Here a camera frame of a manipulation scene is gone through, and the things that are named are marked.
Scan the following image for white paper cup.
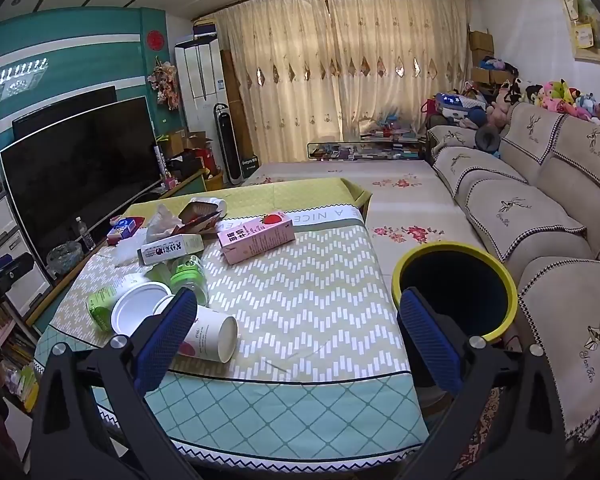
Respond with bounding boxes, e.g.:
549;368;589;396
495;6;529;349
157;296;239;365

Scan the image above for glass ashtray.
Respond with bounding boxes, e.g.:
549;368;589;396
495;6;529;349
46;241;84;276

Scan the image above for stack of books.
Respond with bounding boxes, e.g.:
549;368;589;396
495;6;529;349
0;305;41;411

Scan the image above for beige covered sofa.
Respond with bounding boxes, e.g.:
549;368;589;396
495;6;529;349
426;102;600;443

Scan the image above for crystal wall lamp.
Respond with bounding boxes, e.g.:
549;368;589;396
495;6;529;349
0;58;48;88

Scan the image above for black neck pillow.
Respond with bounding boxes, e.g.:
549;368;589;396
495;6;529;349
475;124;502;153

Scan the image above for open cardboard box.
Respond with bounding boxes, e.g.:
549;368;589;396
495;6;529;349
167;130;213;161

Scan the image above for white carton black label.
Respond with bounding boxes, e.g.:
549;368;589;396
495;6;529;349
138;234;205;267

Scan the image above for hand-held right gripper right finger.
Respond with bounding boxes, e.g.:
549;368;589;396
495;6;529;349
397;287;568;480

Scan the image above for floral floor mat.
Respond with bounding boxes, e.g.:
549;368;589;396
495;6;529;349
240;160;481;281

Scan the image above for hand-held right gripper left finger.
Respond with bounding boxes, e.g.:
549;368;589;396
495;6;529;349
29;287;201;480

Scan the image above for beige embroidered curtain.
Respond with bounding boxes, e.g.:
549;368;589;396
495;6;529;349
214;0;473;165

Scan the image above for pile of plush toys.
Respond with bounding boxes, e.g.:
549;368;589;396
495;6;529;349
485;77;600;133

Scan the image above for patterned rug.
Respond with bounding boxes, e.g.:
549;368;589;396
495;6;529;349
452;387;511;480

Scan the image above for stack of cardboard boxes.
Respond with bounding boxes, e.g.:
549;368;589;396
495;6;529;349
467;30;513;86

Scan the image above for clear plastic bag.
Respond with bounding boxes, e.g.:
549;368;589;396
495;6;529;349
145;203;186;243
111;237;148;266

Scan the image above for white plastic lid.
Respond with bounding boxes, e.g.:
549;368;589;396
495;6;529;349
111;281;175;338

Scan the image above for brown snack box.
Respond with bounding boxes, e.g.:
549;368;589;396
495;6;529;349
178;199;221;226

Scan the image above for yellow rimmed trash bin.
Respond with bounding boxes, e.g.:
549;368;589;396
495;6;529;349
391;241;519;346

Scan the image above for black tower fan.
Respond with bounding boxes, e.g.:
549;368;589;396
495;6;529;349
214;102;243;185

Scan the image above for hanging flower decoration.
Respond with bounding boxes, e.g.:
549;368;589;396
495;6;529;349
147;58;181;111

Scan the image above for clear water bottle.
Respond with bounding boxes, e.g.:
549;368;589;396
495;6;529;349
75;216;97;252

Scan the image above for glass table with books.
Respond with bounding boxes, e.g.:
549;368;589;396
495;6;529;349
306;141;426;163

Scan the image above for blue star patterned bag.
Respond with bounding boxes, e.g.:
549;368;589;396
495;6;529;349
437;91;486;121

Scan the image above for white standing air conditioner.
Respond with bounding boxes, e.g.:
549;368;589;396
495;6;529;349
174;35;231;161

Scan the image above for white drawer cabinet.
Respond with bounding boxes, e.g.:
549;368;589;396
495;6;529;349
0;190;52;313

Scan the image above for zigzag patterned tablecloth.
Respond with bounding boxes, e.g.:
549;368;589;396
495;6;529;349
32;177;431;466

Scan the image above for clear bottle green label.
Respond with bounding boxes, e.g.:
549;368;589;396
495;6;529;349
170;255;210;306

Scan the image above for pink milk carton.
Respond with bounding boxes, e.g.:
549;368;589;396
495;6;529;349
216;210;297;266

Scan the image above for black flat television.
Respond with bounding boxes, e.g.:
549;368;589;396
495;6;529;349
0;95;163;266

